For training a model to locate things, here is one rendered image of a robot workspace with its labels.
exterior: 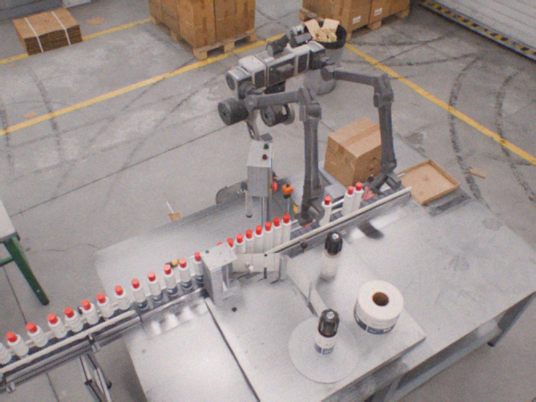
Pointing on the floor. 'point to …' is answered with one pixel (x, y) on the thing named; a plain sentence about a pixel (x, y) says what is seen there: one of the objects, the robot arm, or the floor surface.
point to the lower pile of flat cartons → (48, 31)
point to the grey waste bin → (313, 79)
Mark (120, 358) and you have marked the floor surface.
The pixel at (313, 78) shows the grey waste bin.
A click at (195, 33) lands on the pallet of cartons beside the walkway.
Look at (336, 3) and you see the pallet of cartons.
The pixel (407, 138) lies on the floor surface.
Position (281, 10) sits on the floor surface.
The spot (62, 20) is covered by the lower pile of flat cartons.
